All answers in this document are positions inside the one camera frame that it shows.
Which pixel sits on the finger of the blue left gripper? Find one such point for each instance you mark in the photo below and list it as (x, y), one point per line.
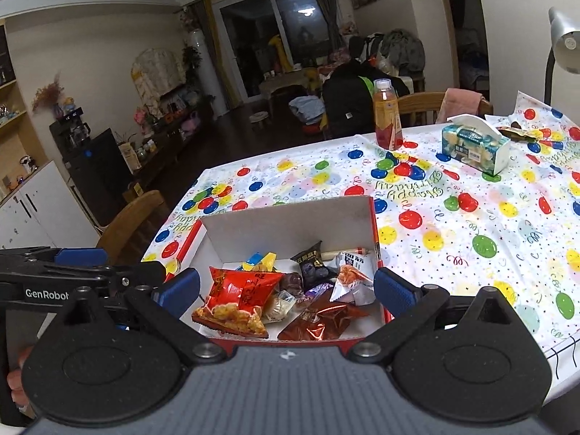
(150, 273)
(81, 257)

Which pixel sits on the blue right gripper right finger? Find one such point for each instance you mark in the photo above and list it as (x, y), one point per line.
(394, 293)

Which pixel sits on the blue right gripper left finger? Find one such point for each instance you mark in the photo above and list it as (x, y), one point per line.
(179, 293)

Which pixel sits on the white spicy strip bag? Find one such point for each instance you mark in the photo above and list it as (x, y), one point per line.
(354, 283)

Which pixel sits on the red rice cracker bag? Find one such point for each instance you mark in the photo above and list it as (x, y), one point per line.
(236, 301)

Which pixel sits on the brown foil snack packet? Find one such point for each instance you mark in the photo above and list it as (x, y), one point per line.
(322, 320)

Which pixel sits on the blue chocolate wafer packet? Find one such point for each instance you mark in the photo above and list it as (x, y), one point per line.
(251, 262)

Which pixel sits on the black sesame snack packet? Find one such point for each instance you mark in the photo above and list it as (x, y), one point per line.
(312, 268)

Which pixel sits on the yellow snack packet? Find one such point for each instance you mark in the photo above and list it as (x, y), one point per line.
(266, 263)

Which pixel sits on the silver foil candy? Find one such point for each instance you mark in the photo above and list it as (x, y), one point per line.
(292, 283)

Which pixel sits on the purple candy wrapper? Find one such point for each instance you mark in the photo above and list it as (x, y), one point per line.
(317, 292)

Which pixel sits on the person's left hand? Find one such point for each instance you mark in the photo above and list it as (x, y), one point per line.
(14, 380)

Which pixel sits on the wooden chair left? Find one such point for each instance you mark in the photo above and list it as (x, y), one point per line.
(128, 236)

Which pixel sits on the wooden chair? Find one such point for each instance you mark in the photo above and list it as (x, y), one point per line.
(128, 236)
(422, 108)

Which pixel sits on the dark sideboard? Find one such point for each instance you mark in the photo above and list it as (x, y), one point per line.
(106, 170)

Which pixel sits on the balloon birthday tablecloth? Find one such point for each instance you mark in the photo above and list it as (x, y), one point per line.
(438, 220)

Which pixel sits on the white red cardboard box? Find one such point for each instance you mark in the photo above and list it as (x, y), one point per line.
(227, 239)

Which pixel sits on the black coffee machine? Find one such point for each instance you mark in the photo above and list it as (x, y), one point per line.
(70, 133)

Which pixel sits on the orange juice bottle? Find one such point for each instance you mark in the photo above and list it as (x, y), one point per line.
(386, 115)

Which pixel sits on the blue soft tissue pack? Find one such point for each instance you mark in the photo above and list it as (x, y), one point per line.
(474, 142)

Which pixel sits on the wooden chair far side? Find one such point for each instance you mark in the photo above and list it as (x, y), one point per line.
(422, 108)

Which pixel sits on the white standing air conditioner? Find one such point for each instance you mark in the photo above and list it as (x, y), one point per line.
(208, 75)

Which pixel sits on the small packets near lamp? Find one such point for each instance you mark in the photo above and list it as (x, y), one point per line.
(515, 133)

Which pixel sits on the black jacket on chair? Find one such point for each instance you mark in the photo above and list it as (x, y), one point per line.
(348, 97)

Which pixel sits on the glass balcony door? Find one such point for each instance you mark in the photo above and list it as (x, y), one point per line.
(262, 39)

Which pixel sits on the grey desk lamp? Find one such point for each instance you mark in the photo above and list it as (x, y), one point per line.
(564, 51)

